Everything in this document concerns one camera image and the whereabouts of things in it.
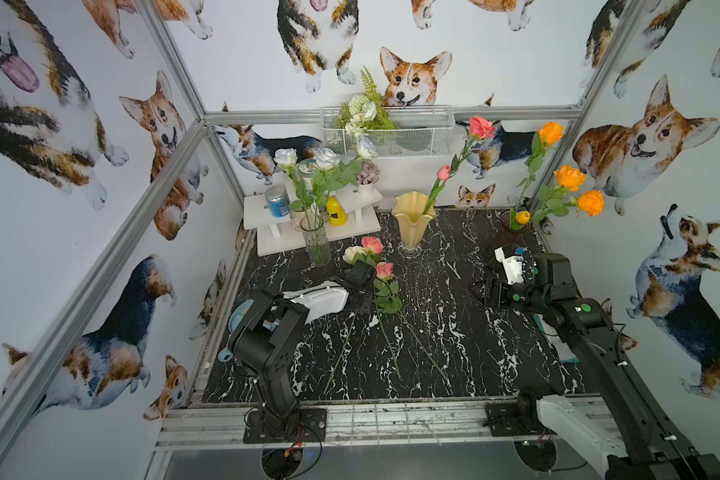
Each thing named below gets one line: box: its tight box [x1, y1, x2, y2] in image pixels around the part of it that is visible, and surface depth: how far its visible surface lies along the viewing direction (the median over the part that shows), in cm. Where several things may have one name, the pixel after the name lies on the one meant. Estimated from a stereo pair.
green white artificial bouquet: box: [334, 64, 395, 159], surface depth 82 cm
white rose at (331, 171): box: [311, 147, 362, 241], surface depth 86 cm
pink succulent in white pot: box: [356, 161, 380, 196], surface depth 101 cm
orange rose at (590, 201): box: [532, 189, 605, 226], surface depth 79 cm
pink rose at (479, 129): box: [430, 116, 496, 211], surface depth 82 cm
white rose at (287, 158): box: [273, 148, 316, 240], surface depth 89 cm
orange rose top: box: [515, 122, 566, 211], surface depth 87 cm
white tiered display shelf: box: [244, 175, 383, 257], surface depth 112 cm
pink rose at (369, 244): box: [361, 236, 378, 255], surface depth 108 cm
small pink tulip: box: [423, 164, 451, 215], surface depth 93 cm
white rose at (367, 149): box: [324, 135, 379, 241], surface depth 85 cm
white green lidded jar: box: [298, 158, 316, 191], surface depth 92 cm
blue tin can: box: [265, 185, 291, 218], surface depth 98 cm
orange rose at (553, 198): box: [531, 165, 587, 223], surface depth 84 cm
